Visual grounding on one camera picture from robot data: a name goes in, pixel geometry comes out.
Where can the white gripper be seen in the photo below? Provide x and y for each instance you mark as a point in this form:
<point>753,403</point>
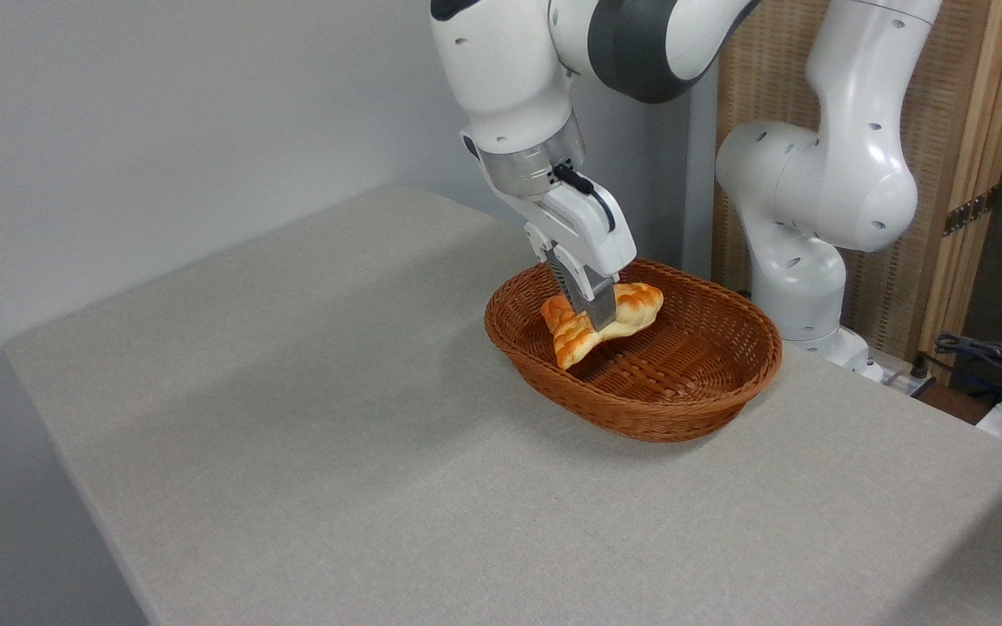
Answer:
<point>588,235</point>

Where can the braided bread loaf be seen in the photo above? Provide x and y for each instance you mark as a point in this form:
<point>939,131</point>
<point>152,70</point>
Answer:
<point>575,341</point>

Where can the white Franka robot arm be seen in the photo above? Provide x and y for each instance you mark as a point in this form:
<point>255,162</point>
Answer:
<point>823,174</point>

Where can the round bread roll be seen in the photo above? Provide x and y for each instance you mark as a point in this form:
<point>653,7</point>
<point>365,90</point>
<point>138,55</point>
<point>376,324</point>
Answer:
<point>552,309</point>

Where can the brown wicker basket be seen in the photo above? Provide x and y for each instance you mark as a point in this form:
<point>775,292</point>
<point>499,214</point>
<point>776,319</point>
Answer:
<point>710,356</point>

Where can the white power strip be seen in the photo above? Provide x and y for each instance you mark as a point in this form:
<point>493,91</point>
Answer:
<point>905,381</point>

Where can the brass screen hinge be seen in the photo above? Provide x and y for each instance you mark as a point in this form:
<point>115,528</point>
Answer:
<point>971,211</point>

